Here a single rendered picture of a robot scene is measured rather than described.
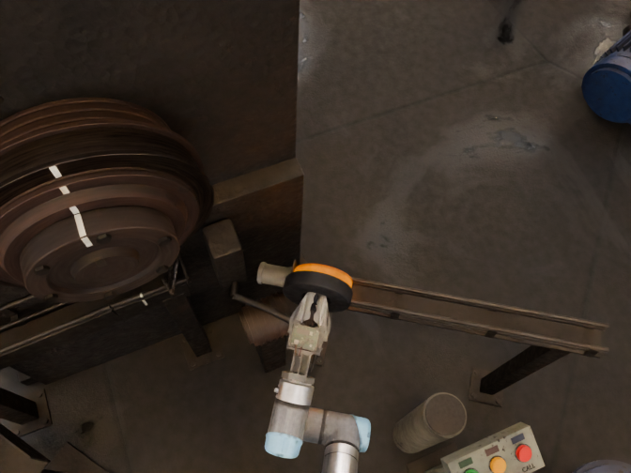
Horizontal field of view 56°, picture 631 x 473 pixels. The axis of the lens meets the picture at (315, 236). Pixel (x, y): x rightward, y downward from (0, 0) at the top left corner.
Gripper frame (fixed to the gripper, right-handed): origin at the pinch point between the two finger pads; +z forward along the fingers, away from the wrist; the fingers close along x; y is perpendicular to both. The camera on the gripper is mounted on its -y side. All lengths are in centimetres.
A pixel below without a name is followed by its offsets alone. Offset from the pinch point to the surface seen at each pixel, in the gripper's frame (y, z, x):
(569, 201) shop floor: -114, 68, -91
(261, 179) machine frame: -11.7, 24.4, 20.0
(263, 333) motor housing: -38.9, -12.5, 13.5
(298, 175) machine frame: -12.6, 27.8, 11.5
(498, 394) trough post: -91, -16, -69
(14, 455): -18, -54, 63
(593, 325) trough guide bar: -20, 8, -69
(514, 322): -26, 5, -51
